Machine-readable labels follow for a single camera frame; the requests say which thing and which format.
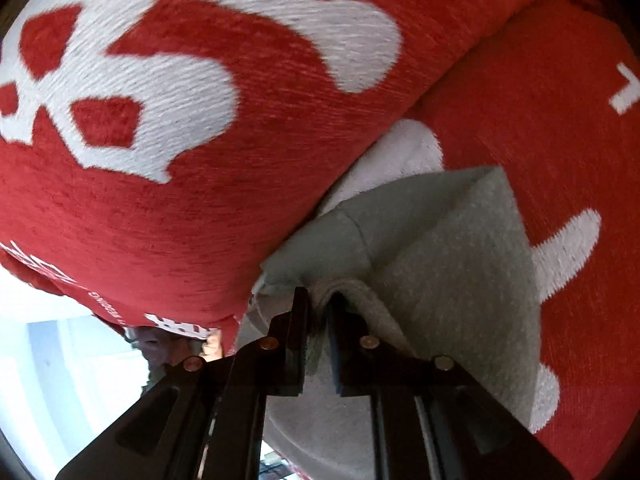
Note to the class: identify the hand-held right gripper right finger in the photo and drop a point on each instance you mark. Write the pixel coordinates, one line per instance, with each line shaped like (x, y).
(345, 355)

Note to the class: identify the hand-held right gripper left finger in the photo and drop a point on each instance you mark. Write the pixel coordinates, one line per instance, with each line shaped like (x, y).
(295, 350)

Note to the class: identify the grey sweater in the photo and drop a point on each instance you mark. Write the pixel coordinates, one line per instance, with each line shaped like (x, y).
(450, 260)

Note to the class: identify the red printed sofa cover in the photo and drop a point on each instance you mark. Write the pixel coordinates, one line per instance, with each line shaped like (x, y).
(250, 185)

